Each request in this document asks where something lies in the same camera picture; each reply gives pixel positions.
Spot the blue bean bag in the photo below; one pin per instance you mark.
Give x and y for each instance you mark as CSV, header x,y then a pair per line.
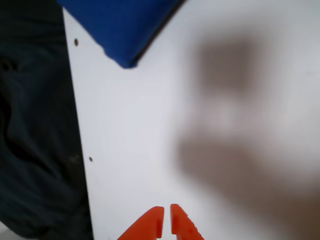
x,y
120,25

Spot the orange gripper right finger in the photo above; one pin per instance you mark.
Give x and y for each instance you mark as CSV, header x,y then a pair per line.
x,y
182,225

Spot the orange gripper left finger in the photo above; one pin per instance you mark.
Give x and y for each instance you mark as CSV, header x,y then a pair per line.
x,y
147,225

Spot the dark blue blanket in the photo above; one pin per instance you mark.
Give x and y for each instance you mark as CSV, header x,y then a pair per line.
x,y
37,125

